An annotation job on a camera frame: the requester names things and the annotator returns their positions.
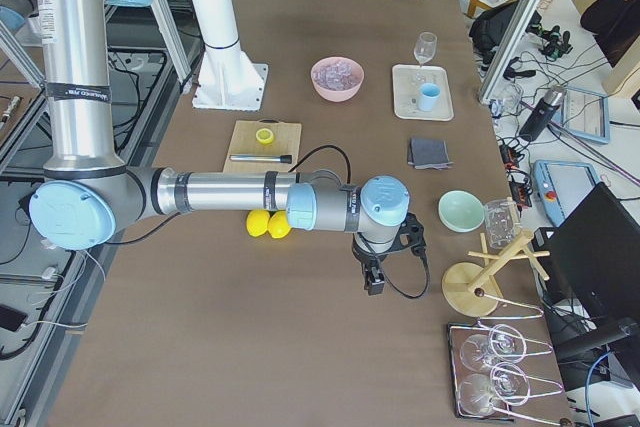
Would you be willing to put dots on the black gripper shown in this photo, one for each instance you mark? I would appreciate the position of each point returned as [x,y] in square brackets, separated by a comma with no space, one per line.
[368,257]

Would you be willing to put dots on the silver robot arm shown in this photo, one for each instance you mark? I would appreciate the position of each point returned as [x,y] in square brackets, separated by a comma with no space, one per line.
[89,193]

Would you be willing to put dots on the wooden cup tree stand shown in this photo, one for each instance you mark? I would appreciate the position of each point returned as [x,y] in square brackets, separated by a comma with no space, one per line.
[471,289]

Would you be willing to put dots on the light blue cup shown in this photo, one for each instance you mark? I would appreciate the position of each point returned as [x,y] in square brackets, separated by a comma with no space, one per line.
[428,96]

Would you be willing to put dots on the clear ice cubes pile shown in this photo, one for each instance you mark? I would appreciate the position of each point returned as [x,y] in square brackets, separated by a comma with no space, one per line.
[338,75]

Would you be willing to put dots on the yellow lemon right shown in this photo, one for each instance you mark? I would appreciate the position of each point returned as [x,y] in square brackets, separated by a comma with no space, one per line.
[278,226]

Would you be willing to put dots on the mint green bowl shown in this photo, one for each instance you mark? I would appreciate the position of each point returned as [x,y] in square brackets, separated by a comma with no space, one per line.
[460,211]

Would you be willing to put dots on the yellow lemon left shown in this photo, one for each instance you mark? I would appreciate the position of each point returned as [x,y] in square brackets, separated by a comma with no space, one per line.
[257,222]

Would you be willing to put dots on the grey folded cloth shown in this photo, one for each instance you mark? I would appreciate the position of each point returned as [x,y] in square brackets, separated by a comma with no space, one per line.
[424,153]

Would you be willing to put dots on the clear glass jar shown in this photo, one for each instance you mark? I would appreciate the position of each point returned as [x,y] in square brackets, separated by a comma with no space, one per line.
[501,222]

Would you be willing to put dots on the steel muddler black tip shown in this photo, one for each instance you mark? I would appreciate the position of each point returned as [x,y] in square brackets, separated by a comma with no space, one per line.
[282,159]

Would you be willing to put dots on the upturned wine glass upper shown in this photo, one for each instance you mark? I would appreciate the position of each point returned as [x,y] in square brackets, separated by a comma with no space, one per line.
[501,343]

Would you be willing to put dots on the upturned wine glass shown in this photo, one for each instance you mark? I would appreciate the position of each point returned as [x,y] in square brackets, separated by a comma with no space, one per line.
[501,343]
[496,394]

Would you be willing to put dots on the black glass rack tray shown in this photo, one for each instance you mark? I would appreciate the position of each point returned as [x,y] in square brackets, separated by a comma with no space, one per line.
[456,335]

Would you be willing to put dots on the upturned wine glass lower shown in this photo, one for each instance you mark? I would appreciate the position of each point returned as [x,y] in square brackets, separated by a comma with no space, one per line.
[496,394]

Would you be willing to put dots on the yellow lemon half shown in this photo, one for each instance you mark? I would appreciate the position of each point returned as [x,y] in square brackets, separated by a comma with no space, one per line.
[265,136]

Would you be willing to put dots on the bamboo cutting board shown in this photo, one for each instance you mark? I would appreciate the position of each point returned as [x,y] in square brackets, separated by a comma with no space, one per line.
[286,141]

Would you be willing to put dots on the cream serving tray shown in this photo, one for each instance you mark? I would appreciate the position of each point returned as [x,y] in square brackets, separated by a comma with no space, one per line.
[406,81]

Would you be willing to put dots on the pink bowl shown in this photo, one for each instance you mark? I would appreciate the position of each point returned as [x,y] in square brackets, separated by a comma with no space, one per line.
[337,96]

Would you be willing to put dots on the blue teach pendant near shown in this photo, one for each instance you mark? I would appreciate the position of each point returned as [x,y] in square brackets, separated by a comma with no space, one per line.
[562,186]

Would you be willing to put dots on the blue teach pendant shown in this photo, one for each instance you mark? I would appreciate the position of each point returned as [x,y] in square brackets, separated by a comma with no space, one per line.
[585,114]
[562,186]

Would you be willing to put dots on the black monitor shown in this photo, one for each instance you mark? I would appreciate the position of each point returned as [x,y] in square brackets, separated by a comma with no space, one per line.
[594,258]

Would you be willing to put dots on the clear wine glass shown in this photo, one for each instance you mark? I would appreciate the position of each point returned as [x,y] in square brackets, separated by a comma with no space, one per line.
[425,48]

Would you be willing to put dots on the black thermos bottle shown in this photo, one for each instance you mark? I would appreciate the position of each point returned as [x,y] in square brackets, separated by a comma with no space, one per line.
[542,113]

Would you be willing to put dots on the blue teach pendant far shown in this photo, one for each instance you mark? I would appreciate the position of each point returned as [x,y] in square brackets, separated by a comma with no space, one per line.
[585,114]

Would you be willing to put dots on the black backpack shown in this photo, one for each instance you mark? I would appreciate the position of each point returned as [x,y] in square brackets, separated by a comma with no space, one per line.
[489,28]

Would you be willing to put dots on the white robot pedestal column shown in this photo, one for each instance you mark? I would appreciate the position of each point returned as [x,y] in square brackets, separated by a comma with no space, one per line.
[227,79]

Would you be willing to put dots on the aluminium frame post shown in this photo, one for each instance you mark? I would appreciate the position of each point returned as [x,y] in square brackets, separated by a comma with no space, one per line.
[507,48]

